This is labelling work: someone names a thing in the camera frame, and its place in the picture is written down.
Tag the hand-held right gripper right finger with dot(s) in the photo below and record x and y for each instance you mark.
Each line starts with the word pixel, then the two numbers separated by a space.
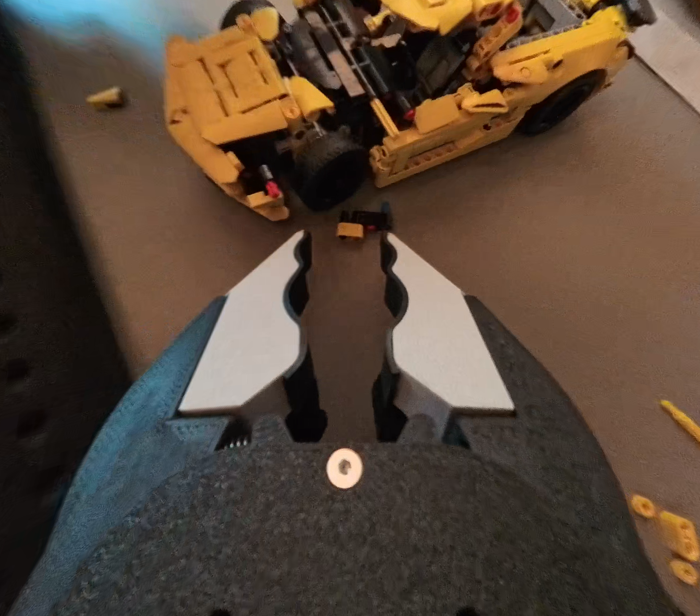
pixel 448 353

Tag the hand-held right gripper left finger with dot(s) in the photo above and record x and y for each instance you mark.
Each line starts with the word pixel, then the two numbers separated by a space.
pixel 240 353

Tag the small yellow black pin assembly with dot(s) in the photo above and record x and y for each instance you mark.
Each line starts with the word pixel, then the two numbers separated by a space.
pixel 350 229

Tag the yellow toy brick car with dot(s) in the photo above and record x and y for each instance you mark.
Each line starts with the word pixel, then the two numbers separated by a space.
pixel 229 80

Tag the thin yellow stick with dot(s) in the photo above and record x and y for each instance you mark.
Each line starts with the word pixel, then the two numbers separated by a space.
pixel 681 419

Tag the yellow holed plate piece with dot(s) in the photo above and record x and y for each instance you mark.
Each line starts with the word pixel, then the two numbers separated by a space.
pixel 675 528

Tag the small yellow cone piece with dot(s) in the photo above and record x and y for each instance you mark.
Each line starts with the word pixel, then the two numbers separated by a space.
pixel 106 98

